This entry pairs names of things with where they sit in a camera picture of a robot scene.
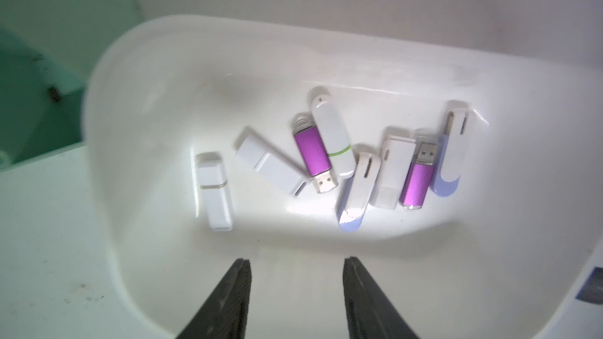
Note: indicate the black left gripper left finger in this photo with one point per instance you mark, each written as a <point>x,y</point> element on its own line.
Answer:
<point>224,313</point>

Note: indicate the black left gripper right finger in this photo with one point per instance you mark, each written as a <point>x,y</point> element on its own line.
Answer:
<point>369,312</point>

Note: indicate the silver purple usb drive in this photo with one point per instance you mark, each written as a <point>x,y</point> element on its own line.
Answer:
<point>358,191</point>

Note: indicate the dark purple usb drive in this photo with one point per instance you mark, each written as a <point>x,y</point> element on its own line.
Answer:
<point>419,176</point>

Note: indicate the white silver usb drive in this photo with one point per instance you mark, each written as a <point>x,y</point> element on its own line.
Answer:
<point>213,184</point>

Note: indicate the white clear usb drive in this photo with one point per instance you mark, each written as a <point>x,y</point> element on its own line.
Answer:
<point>396,156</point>

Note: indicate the white green-band usb drive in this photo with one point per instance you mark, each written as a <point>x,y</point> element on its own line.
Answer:
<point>333,132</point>

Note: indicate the white storage box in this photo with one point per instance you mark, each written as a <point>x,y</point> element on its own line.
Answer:
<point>503,257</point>

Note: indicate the white blue usb drive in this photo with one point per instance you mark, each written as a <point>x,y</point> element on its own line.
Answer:
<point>454,142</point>

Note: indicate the green desk file organizer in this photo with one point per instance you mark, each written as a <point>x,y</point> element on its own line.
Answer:
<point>48,51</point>

